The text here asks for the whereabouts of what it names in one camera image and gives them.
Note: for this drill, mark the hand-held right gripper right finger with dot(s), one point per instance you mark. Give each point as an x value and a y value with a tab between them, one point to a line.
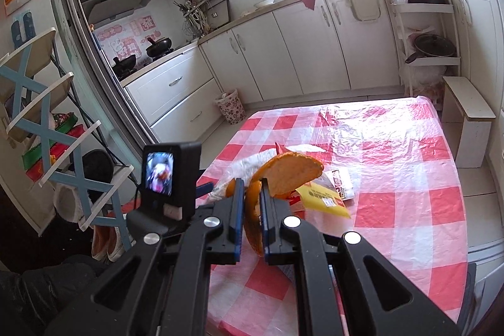
265	222

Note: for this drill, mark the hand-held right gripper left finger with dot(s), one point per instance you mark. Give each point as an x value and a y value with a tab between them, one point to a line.
237	220

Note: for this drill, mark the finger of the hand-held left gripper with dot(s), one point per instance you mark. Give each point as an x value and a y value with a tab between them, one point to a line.
204	189

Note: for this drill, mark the yellow packet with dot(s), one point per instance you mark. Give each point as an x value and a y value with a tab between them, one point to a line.
323	202

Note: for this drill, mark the red wrapper scrap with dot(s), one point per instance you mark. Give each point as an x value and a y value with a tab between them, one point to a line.
278	148

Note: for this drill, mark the small orange peel piece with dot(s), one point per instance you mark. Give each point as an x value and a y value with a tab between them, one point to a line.
230	188

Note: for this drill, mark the black round bag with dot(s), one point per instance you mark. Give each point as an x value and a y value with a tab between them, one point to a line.
96	166

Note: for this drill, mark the white printed wrapper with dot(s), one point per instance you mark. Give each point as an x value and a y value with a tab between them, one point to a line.
340	182

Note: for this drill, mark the floral waste bin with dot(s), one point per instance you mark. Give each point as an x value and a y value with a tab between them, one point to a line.
230	107

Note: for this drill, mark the white drawer cabinet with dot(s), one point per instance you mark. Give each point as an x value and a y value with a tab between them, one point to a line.
177	92

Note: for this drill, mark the beige shoes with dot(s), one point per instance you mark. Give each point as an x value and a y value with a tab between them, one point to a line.
108	243

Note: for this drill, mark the black pot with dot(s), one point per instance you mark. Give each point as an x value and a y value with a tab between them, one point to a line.
125	64

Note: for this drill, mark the red and green boxes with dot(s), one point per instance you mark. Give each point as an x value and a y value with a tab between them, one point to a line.
65	123

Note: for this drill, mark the red checked plastic tablecloth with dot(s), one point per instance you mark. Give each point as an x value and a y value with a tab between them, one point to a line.
393	202

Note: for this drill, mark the black wok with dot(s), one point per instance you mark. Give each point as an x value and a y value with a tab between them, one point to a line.
159	46

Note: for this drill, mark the utensil holder with utensils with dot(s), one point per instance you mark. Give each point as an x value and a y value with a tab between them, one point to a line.
195	15

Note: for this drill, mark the white base cabinets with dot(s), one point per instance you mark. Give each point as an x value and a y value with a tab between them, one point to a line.
307	44

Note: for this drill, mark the blue and white folding rack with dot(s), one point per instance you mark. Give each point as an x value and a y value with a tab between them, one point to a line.
41	40

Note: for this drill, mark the white bowl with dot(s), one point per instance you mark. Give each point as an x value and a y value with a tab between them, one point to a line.
264	2

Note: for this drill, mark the white wooden stool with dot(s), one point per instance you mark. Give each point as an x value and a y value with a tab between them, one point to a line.
468	111

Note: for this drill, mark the black pan with glass lid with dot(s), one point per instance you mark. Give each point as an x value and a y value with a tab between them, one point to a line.
433	44

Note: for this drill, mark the white corner shelf rack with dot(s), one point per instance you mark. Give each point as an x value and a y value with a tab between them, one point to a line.
425	8

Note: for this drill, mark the white tall side cabinets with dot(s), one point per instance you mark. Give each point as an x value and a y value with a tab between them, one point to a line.
476	29

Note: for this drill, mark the red paper wall decorations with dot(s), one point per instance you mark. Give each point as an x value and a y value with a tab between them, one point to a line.
126	37

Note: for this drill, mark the grey sliding door frame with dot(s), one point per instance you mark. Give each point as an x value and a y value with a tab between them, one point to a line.
78	44

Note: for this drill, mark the blue wall sticker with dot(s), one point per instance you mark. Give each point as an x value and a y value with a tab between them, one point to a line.
17	33

